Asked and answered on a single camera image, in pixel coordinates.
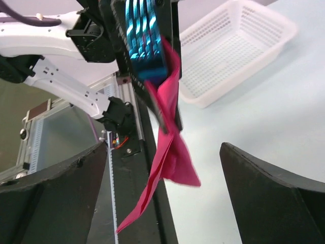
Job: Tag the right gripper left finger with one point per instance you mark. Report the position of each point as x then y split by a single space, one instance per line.
56 204

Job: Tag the white plastic basket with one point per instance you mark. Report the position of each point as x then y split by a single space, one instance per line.
229 45

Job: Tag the aluminium frame rail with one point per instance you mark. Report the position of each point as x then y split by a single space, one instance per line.
33 131

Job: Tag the pink paper napkin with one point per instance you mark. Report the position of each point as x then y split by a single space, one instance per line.
172 159

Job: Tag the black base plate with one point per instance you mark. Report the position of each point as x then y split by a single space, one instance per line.
130 178

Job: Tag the white slotted cable duct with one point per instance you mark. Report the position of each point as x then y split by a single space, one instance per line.
110 166

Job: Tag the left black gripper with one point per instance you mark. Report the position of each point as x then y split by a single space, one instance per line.
100 36

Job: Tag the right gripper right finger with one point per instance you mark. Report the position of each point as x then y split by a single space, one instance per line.
271 204

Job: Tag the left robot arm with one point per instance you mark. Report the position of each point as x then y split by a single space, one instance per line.
27 42

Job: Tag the blue metallic fork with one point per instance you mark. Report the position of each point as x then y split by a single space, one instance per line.
144 41

